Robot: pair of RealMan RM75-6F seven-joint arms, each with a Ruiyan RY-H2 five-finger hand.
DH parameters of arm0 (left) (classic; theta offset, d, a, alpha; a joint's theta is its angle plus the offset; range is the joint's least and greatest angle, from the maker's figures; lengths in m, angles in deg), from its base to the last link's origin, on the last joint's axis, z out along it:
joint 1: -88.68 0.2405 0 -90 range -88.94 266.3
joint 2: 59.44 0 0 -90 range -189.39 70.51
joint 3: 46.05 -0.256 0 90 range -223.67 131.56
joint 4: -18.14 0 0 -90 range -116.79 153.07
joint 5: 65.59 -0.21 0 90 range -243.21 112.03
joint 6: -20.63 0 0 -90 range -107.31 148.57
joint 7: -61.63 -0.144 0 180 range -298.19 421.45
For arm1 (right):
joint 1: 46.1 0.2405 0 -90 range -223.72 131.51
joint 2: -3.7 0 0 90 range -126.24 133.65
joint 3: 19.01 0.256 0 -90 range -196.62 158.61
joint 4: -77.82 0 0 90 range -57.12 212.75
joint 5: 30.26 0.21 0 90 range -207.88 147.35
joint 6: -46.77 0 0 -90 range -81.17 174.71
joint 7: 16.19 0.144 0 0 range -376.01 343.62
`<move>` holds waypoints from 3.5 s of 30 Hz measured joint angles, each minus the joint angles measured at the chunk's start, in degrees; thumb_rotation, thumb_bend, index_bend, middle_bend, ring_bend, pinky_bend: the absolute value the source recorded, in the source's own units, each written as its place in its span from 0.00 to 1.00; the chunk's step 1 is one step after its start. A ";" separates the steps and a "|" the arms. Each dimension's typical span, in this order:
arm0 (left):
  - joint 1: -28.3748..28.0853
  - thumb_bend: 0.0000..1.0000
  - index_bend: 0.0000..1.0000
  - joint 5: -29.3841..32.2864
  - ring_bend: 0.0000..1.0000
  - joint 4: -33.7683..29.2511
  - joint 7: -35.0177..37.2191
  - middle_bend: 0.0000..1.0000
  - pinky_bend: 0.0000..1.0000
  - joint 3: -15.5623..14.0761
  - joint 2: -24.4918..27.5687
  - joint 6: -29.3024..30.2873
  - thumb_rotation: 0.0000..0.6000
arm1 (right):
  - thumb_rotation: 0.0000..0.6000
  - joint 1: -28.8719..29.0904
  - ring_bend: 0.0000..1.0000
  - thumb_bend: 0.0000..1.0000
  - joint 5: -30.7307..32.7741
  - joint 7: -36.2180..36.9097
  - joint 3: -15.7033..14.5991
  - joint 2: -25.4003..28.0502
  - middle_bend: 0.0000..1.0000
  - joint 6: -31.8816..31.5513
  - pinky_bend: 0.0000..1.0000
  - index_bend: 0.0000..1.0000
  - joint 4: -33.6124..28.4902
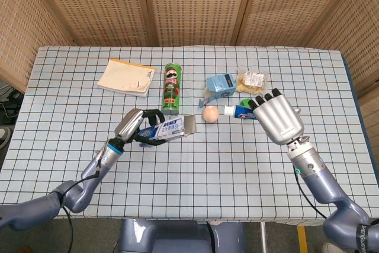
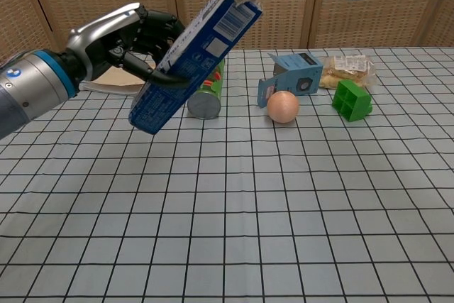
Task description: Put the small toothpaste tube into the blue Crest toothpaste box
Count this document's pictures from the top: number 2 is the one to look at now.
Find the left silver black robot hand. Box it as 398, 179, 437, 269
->
65, 2, 190, 89

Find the blue Crest toothpaste box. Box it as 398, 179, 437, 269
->
128, 0, 265, 136

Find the light blue open cardboard box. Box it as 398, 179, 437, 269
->
258, 52, 324, 109

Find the beige paper notebook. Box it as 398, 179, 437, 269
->
78, 61, 157, 97

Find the green Pringles can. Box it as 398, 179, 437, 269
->
187, 58, 226, 120

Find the clear bag of snacks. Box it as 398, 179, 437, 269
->
319, 54, 377, 89

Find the green plastic grid block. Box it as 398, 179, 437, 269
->
331, 79, 374, 122

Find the woven folding screen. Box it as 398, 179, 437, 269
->
0, 0, 454, 62

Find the peach coloured ball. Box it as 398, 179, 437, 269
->
266, 91, 301, 124

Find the blue checked tablecloth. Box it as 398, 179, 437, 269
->
0, 47, 454, 303

